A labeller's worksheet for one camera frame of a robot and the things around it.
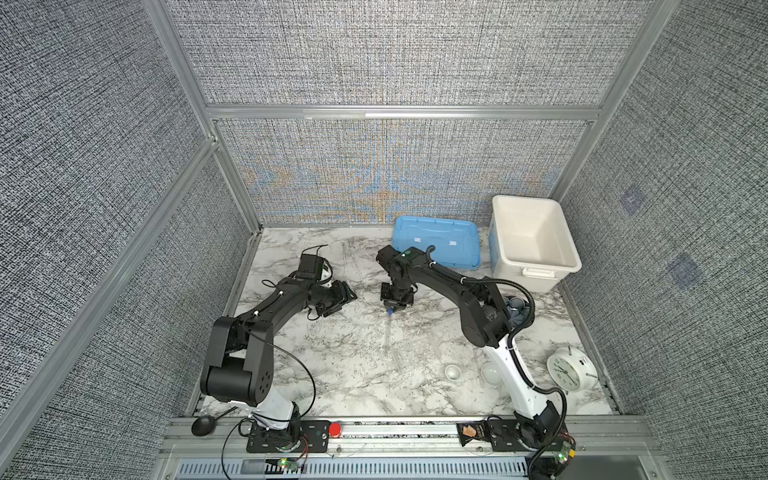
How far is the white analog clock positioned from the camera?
753mm

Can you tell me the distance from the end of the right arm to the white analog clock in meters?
0.43

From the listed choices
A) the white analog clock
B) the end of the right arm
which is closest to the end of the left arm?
the end of the right arm
